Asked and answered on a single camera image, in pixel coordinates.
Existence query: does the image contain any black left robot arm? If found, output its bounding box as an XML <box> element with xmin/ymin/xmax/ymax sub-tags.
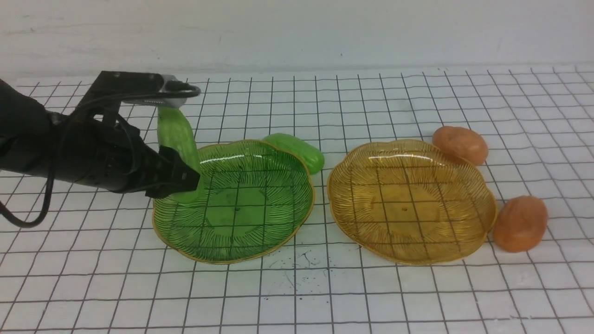
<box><xmin>0</xmin><ymin>71</ymin><xmax>201</xmax><ymax>199</ymax></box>

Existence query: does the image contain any orange toy potato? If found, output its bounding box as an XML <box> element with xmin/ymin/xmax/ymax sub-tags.
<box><xmin>493</xmin><ymin>195</ymin><xmax>549</xmax><ymax>252</ymax></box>
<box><xmin>432</xmin><ymin>126</ymin><xmax>489</xmax><ymax>166</ymax></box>

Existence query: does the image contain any green toy cucumber front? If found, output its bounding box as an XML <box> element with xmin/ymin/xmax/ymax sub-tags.
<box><xmin>157</xmin><ymin>106</ymin><xmax>203</xmax><ymax>204</ymax></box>

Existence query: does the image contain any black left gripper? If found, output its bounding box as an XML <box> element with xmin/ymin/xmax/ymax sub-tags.
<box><xmin>46</xmin><ymin>112</ymin><xmax>200</xmax><ymax>199</ymax></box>

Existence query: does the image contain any amber ribbed plastic plate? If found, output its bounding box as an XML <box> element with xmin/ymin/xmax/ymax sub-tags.
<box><xmin>326</xmin><ymin>140</ymin><xmax>498</xmax><ymax>266</ymax></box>

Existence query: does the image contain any black camera cable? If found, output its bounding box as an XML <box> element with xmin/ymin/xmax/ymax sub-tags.
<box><xmin>0</xmin><ymin>81</ymin><xmax>202</xmax><ymax>228</ymax></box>

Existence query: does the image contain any green toy cucumber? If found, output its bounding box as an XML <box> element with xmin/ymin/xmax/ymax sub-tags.
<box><xmin>157</xmin><ymin>106</ymin><xmax>203</xmax><ymax>204</ymax></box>
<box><xmin>263</xmin><ymin>133</ymin><xmax>325</xmax><ymax>175</ymax></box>

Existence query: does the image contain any green ribbed plastic plate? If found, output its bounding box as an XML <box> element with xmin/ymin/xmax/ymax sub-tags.
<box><xmin>152</xmin><ymin>140</ymin><xmax>316</xmax><ymax>264</ymax></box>

